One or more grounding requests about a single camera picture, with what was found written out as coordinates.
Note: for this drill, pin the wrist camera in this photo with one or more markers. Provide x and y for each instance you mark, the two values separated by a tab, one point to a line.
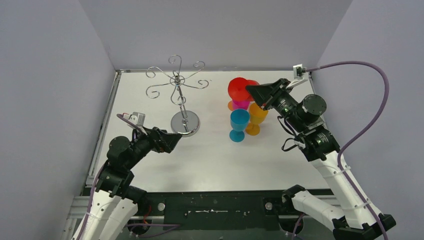
300	76
134	119

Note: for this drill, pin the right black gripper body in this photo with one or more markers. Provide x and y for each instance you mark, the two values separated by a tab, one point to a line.
286	104

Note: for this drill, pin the blue wine glass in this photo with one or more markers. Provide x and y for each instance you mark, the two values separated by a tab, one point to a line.
239	120

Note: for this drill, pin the magenta wine glass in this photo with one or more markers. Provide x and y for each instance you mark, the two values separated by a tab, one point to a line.
240	104

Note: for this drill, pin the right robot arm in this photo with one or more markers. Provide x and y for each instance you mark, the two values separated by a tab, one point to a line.
356	218

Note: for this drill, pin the yellow wine glass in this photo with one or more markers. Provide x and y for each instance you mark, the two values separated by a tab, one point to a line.
257	116

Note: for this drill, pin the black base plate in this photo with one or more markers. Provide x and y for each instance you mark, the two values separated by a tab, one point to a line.
206	211

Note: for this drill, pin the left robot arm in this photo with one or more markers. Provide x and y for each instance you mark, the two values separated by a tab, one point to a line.
113	200

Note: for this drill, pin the red wine glass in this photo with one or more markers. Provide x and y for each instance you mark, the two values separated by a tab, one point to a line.
237	89

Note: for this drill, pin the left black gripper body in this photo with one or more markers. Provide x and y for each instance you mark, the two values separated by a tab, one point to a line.
157	139

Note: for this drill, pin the orange wine glass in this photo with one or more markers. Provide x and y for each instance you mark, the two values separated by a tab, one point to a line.
230	106

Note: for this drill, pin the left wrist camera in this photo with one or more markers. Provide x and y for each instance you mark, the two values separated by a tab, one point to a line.
134	119

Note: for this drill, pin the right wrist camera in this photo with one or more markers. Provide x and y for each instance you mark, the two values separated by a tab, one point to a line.
300	76

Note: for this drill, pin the chrome wine glass rack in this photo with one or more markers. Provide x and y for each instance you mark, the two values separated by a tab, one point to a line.
184	122

